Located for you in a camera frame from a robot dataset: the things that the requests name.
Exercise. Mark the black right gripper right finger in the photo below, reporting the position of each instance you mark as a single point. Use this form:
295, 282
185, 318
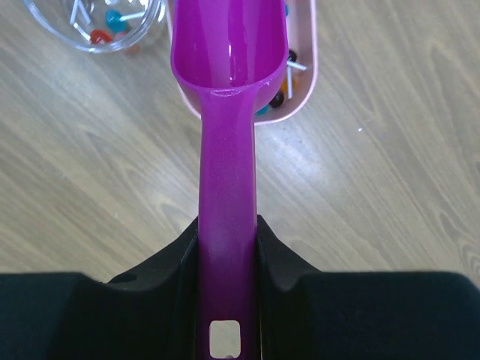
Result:
311, 314

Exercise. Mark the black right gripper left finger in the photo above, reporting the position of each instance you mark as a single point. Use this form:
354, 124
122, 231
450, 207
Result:
146, 312

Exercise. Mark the pink tray of lollipops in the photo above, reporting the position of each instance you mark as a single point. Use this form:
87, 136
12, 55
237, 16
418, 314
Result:
296, 75

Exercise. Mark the magenta plastic scoop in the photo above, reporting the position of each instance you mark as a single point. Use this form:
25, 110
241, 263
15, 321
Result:
227, 219

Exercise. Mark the clear plastic jar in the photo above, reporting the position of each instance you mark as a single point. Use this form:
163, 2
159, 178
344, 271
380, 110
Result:
102, 26

